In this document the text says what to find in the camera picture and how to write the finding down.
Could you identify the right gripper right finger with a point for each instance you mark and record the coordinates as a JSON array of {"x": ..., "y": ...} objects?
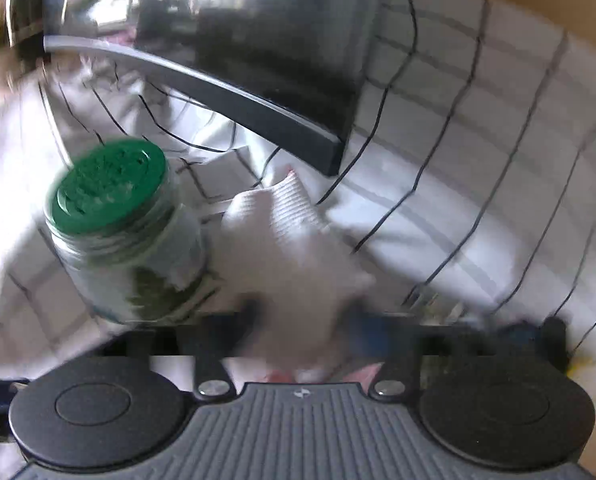
[{"x": 399, "y": 345}]

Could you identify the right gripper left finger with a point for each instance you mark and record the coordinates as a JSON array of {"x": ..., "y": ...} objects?
[{"x": 218, "y": 337}]

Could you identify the white soft sock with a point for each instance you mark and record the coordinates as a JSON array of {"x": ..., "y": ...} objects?
[{"x": 273, "y": 247}]

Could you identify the green lid glass jar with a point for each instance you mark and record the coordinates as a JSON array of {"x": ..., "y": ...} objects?
[{"x": 131, "y": 244}]

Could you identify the white black grid tablecloth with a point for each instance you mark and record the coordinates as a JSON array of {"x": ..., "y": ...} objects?
[{"x": 470, "y": 172}]

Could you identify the black flat monitor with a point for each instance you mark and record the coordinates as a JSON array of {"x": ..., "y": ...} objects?
[{"x": 289, "y": 70}]

